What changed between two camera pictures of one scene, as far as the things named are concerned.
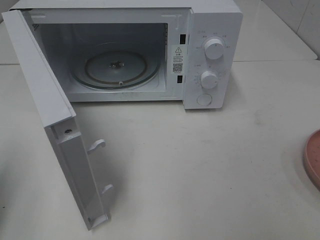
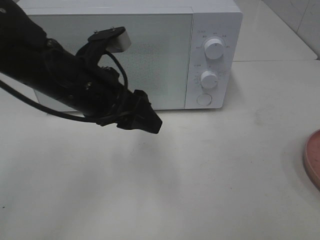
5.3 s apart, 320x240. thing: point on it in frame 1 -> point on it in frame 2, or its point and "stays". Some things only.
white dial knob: [208, 80] stays
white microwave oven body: [189, 51] stays
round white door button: [204, 99] stays
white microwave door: [54, 108] -> [157, 62]
